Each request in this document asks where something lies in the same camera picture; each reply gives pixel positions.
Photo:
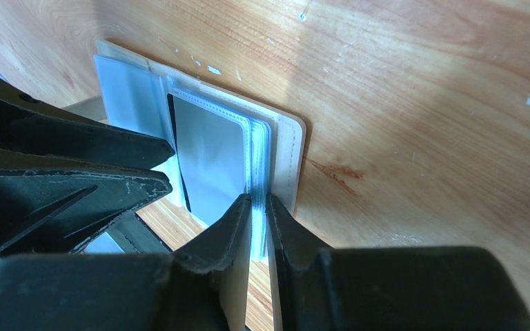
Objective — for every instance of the beige card holder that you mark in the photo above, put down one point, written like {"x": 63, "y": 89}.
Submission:
{"x": 134, "y": 91}

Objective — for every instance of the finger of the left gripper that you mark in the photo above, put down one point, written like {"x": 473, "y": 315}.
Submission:
{"x": 50, "y": 204}
{"x": 30, "y": 126}

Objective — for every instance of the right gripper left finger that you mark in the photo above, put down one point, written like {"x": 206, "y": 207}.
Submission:
{"x": 200, "y": 286}

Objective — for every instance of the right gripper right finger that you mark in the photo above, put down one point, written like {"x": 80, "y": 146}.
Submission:
{"x": 318, "y": 287}

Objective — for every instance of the black credit card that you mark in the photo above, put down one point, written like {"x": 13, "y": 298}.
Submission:
{"x": 212, "y": 149}

